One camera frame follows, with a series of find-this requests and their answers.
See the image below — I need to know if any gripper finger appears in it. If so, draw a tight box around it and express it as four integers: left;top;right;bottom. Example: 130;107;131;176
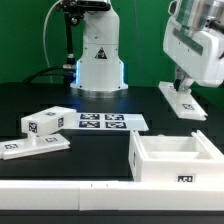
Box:
173;66;194;92

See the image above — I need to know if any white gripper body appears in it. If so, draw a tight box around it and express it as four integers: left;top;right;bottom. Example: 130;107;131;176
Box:
163;17;224;87

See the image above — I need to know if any white door panel with knob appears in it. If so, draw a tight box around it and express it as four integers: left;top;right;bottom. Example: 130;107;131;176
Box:
159;81;207;121

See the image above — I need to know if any white cabinet body box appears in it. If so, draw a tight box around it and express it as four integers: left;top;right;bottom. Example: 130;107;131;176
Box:
128;130;224;183

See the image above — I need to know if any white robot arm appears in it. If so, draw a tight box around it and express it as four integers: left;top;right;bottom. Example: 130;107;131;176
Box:
71;0;224;94

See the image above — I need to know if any white base tag sheet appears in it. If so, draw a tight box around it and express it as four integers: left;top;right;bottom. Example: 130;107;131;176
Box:
65;113;149;131

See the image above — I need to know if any white block with tags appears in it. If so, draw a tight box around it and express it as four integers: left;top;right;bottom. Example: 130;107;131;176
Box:
21;106;77;136

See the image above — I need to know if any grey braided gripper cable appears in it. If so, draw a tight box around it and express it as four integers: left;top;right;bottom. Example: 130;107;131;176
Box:
208;18;224;34

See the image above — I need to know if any black cable bundle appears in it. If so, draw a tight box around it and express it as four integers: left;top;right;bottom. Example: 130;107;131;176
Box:
22;65;78;84

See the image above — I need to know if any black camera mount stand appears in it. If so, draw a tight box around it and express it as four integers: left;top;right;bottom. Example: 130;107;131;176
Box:
56;0;111;67

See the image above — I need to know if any white cable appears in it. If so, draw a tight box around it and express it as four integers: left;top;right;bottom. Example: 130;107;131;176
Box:
42;0;64;84

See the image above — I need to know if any white front obstacle rail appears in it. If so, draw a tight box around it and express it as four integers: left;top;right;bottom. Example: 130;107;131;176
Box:
0;180;224;211

